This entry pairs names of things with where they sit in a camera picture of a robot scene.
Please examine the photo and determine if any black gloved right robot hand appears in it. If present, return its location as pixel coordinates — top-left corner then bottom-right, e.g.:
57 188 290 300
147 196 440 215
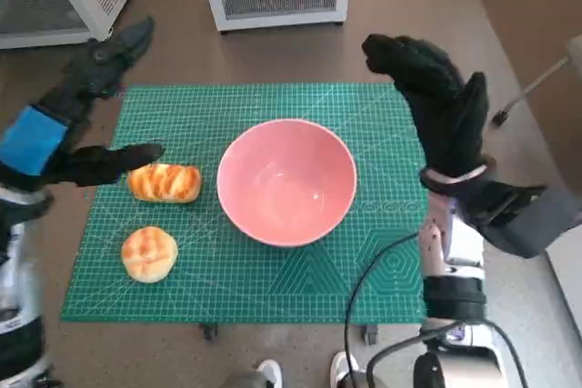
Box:
362 33 491 178

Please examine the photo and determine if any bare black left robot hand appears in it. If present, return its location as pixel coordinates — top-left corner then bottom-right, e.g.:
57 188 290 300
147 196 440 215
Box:
0 16 166 194

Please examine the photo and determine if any long striped toy bread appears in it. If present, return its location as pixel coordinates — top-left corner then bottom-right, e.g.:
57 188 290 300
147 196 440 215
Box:
125 163 203 204

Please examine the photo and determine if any round toy bread bun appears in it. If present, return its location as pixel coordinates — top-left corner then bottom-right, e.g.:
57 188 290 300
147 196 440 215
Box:
120 225 179 284

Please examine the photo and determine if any pink bowl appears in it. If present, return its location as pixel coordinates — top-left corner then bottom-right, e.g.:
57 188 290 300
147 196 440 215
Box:
216 118 358 248

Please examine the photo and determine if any grey metal rod stand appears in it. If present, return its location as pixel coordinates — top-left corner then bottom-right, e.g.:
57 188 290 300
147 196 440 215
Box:
490 35 582 125

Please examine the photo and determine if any white board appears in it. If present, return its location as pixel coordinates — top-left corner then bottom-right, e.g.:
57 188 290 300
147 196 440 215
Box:
543 222 582 343

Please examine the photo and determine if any green cutting mat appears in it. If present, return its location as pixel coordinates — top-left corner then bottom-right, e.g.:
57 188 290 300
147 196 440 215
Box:
60 82 431 324

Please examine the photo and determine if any white shoe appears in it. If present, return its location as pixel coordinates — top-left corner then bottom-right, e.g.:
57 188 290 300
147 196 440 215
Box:
329 351 360 388
256 358 283 388

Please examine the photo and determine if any grey leg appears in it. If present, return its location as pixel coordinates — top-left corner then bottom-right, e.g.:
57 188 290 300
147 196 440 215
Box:
226 370 269 388
336 369 378 388

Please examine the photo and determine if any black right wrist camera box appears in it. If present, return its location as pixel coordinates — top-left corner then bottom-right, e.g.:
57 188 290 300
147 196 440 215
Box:
454 181 582 260

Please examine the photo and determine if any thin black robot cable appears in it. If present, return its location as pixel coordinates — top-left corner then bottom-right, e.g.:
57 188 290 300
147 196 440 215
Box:
343 231 422 388

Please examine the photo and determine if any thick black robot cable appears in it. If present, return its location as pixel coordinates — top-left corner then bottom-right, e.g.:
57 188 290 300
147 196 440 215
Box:
366 320 531 388

